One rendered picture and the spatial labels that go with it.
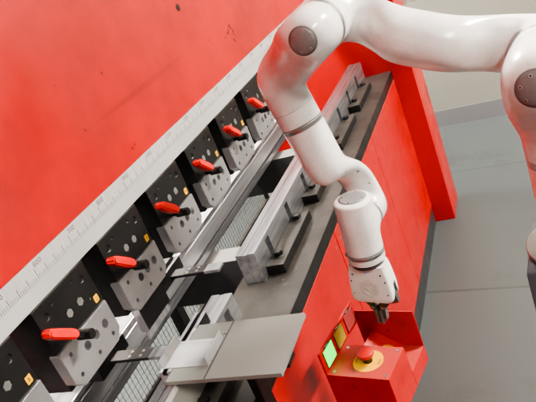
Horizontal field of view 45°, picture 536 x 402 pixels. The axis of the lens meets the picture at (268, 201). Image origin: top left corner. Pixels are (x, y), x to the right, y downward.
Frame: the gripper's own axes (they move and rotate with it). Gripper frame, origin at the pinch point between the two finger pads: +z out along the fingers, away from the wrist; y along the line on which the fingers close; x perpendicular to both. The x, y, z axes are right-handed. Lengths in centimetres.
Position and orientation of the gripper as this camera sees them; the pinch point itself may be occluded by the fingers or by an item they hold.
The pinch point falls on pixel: (381, 313)
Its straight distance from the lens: 156.9
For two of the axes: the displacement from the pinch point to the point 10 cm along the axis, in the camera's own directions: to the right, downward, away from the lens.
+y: 8.4, -0.1, -5.4
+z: 2.8, 8.6, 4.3
